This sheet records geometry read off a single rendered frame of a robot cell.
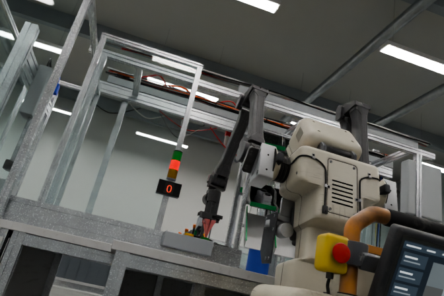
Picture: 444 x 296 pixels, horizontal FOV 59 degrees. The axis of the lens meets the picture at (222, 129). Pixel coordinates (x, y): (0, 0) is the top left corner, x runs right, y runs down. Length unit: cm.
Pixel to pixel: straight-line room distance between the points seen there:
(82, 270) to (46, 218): 204
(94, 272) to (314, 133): 281
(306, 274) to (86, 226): 93
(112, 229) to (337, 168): 96
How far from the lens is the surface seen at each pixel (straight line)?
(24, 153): 178
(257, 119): 148
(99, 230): 172
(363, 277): 90
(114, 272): 134
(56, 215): 174
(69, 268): 376
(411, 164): 333
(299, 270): 118
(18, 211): 178
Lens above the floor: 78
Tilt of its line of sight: 22 degrees up
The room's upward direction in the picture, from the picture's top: 12 degrees clockwise
